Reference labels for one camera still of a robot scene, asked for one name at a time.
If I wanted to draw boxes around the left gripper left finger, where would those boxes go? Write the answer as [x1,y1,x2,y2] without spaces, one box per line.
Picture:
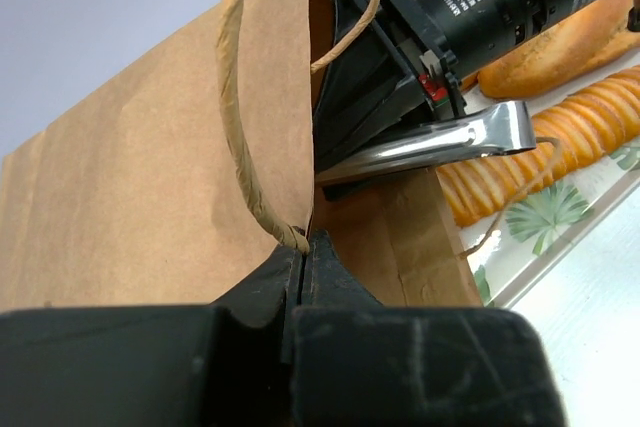
[1,247,304,426]

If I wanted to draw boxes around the metal kitchen tongs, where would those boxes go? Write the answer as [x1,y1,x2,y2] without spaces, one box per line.
[315,101,536,187]

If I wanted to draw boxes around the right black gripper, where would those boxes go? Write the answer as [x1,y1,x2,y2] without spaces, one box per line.
[313,0,596,200]

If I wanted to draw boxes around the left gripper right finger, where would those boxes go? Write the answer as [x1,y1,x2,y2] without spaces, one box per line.
[292,231,566,426]

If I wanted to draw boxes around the floral leaf pattern tray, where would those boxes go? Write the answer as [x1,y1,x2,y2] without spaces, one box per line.
[468,139,639,307]

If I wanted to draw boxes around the fake orange bread roll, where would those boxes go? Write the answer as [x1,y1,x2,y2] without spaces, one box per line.
[475,0,639,99]

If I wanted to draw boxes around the fake ridged spiral bread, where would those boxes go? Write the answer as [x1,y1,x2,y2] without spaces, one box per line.
[437,66,639,227]

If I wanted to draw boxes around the brown paper bag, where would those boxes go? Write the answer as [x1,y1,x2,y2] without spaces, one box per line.
[1,0,482,311]

